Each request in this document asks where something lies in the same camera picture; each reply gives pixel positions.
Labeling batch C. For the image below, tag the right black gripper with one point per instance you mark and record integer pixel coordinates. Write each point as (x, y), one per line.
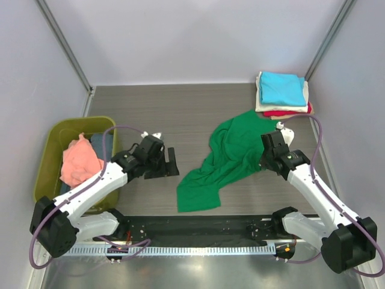
(263, 162)

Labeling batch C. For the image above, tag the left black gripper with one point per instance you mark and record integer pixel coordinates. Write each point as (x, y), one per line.
(166, 168)

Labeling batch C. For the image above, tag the green t shirt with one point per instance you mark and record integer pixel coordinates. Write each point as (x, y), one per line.
(236, 148)

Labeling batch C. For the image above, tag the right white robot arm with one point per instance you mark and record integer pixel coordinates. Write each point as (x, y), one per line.
(344, 239)

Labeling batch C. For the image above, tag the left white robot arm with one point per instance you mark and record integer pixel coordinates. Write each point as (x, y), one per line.
(119, 171)

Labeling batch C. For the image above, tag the folded red t shirt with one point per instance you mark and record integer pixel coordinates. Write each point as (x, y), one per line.
(280, 114)

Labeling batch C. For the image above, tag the folded cream t shirt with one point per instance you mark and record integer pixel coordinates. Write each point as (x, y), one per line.
(259, 108)

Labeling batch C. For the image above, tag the folded tan t shirt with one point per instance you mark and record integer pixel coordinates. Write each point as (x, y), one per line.
(311, 111)

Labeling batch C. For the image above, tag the folded cyan t shirt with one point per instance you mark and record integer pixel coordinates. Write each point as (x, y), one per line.
(281, 89)

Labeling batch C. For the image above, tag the grey blue t shirt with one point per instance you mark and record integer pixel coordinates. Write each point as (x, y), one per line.
(96, 142)

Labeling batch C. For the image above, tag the salmon pink t shirt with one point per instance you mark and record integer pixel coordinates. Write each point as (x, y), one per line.
(80, 162)

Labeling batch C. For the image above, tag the olive green plastic bin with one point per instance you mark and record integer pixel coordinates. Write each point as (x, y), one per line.
(48, 181)

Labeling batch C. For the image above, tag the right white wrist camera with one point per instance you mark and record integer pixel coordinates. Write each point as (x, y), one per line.
(288, 134)

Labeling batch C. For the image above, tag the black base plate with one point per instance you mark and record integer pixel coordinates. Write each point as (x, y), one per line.
(199, 231)

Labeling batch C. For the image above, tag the aluminium rail frame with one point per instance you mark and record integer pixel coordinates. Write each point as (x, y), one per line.
(58, 234)

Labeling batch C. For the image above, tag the white slotted cable duct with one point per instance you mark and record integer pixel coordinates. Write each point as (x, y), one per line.
(100, 249)

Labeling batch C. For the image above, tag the right aluminium corner post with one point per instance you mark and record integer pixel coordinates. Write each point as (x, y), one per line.
(331, 34)

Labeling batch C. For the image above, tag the aluminium corner post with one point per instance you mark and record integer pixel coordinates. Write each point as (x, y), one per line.
(331, 34)
(62, 41)

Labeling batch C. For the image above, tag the left aluminium corner post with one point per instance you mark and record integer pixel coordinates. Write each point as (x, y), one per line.
(62, 41)

